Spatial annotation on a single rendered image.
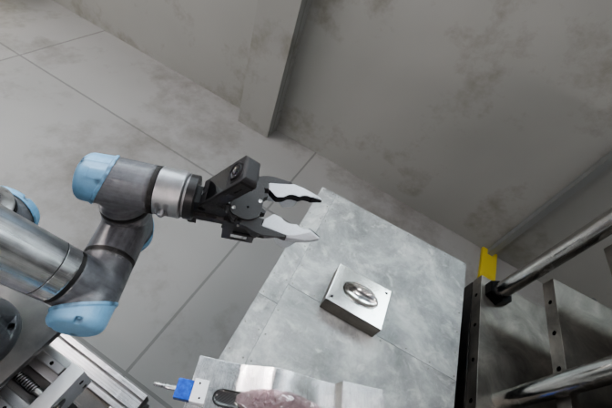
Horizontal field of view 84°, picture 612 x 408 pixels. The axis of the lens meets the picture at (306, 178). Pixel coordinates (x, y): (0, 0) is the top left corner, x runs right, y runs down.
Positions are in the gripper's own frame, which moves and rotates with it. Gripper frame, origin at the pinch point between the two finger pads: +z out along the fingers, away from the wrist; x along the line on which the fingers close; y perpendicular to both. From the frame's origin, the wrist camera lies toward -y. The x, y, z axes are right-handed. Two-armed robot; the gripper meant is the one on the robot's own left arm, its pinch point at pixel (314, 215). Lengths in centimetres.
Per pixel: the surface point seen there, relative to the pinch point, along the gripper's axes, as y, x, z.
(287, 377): 54, 17, 10
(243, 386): 57, 20, -1
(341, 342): 65, 5, 29
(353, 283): 61, -13, 32
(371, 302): 62, -8, 38
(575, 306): 43, -12, 103
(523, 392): 51, 14, 81
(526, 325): 69, -12, 108
